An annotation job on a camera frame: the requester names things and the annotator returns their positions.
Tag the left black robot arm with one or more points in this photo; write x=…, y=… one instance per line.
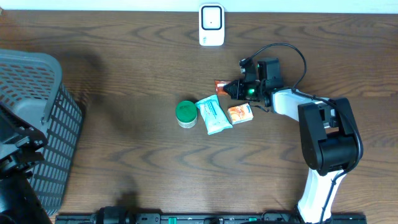
x=19, y=203

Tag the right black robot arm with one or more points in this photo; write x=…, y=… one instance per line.
x=330, y=140

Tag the teal wet wipes pack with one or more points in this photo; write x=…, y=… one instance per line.
x=212, y=114

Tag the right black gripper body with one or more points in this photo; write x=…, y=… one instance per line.
x=249, y=88

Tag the red Top chocolate bar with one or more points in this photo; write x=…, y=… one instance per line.
x=219, y=86

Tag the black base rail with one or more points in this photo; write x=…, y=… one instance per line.
x=155, y=218

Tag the grey plastic mesh basket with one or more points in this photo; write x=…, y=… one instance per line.
x=32, y=88

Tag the orange Kleenex tissue pack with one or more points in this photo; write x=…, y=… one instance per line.
x=240, y=114

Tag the white barcode scanner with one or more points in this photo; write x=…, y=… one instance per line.
x=211, y=25

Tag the green lid jar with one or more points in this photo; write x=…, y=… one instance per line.
x=186, y=114

